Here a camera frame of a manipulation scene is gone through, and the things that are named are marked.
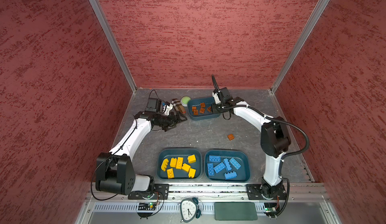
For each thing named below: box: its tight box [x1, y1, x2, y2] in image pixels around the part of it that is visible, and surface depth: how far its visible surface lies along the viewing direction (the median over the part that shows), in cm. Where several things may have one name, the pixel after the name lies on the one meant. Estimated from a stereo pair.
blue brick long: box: [207, 162, 215, 177], surface depth 84 cm
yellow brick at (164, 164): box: [160, 158, 169, 172], surface depth 82 cm
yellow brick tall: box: [175, 156, 184, 170], surface depth 85 cm
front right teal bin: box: [204, 149, 251, 183], surface depth 83 cm
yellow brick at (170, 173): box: [166, 167, 175, 179], surface depth 81 cm
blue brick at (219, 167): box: [213, 161, 226, 174], surface depth 82 cm
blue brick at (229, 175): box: [224, 171, 238, 180], surface depth 79 cm
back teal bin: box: [186, 96, 223, 122], surface depth 106 cm
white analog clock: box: [177, 197, 202, 223], surface depth 67 cm
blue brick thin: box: [208, 155, 221, 162], surface depth 86 cm
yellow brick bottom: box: [187, 167, 197, 179], surface depth 79 cm
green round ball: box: [180, 95, 191, 107], surface depth 112 cm
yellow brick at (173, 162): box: [169, 157, 177, 168], surface depth 83 cm
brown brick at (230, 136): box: [227, 133, 235, 141], surface depth 95 cm
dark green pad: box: [214, 201, 258, 221], surface depth 70 cm
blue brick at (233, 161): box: [229, 157, 242, 170], surface depth 85 cm
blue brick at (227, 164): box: [222, 158, 232, 172], surface depth 83 cm
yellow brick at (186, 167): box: [181, 163, 191, 173], surface depth 81 cm
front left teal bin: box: [155, 147, 203, 181], surface depth 83 cm
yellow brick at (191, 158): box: [187, 154, 197, 164], surface depth 85 cm
